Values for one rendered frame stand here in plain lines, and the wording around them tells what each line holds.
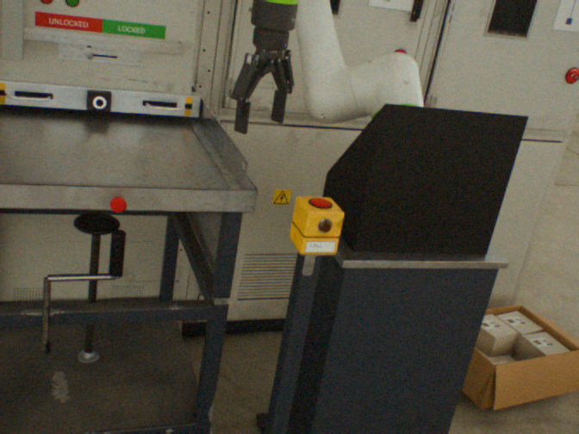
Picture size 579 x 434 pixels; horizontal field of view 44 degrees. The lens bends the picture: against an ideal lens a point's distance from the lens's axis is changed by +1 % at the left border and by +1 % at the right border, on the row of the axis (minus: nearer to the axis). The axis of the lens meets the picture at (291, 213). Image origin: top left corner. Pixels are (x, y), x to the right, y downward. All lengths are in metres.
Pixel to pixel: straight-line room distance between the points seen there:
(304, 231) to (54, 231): 1.09
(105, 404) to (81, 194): 0.67
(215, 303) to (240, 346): 0.83
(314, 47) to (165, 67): 0.42
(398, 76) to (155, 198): 0.65
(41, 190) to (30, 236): 0.81
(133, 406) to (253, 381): 0.55
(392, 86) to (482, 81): 0.88
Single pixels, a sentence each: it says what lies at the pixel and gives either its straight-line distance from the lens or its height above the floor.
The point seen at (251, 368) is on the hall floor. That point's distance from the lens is 2.48.
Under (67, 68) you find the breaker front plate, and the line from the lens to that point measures 1.96.
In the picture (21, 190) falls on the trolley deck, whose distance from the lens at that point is 1.54.
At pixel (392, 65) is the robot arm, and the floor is 1.13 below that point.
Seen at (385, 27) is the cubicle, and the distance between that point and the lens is 2.36.
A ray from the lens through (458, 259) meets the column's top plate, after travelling 1.73.
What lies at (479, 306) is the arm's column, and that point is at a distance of 1.84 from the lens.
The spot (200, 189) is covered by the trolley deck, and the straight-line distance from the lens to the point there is 1.58.
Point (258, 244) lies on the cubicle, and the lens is 2.46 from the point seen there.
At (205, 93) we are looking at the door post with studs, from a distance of 2.24.
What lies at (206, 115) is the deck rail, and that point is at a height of 0.89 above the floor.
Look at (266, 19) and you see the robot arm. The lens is 1.49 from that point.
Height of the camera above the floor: 1.44
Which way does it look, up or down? 23 degrees down
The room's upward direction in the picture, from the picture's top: 10 degrees clockwise
